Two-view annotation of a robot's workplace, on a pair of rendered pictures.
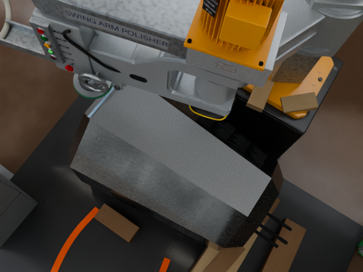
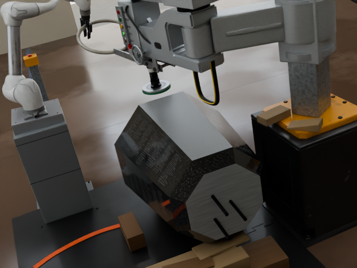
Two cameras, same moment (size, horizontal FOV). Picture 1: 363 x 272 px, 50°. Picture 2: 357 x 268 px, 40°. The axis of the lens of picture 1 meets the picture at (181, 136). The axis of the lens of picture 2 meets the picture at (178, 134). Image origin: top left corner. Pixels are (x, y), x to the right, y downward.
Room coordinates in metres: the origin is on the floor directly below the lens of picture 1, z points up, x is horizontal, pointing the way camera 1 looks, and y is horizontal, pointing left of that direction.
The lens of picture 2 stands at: (-1.17, -2.23, 2.25)
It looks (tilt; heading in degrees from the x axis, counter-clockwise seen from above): 27 degrees down; 51
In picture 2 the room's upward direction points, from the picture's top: 12 degrees counter-clockwise
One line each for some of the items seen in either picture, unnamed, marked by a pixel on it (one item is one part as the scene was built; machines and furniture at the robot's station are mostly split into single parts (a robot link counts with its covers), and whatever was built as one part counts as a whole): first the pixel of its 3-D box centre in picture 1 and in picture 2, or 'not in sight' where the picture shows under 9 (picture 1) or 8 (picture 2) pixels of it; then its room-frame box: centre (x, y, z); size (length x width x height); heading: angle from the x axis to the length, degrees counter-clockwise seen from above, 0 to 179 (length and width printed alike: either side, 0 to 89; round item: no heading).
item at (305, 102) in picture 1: (298, 102); (304, 123); (1.09, -0.65, 0.80); 0.20 x 0.10 x 0.05; 107
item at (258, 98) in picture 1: (260, 94); (273, 115); (1.10, -0.42, 0.81); 0.20 x 0.10 x 0.05; 165
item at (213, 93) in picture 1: (218, 75); (198, 38); (0.84, -0.11, 1.39); 0.19 x 0.19 x 0.20
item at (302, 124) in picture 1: (267, 97); (314, 162); (1.31, -0.56, 0.37); 0.66 x 0.66 x 0.74; 67
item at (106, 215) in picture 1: (117, 223); (131, 231); (0.28, 0.34, 0.07); 0.30 x 0.12 x 0.12; 66
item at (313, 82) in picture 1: (284, 70); (311, 111); (1.31, -0.56, 0.76); 0.49 x 0.49 x 0.05; 67
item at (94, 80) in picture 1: (95, 76); (142, 53); (0.80, 0.44, 1.24); 0.15 x 0.10 x 0.15; 81
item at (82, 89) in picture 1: (92, 79); (155, 86); (0.94, 0.54, 0.92); 0.21 x 0.21 x 0.01
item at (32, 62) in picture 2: not in sight; (47, 108); (0.70, 1.99, 0.54); 0.20 x 0.20 x 1.09; 67
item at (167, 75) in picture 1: (159, 63); (173, 39); (0.87, 0.15, 1.35); 0.74 x 0.23 x 0.49; 81
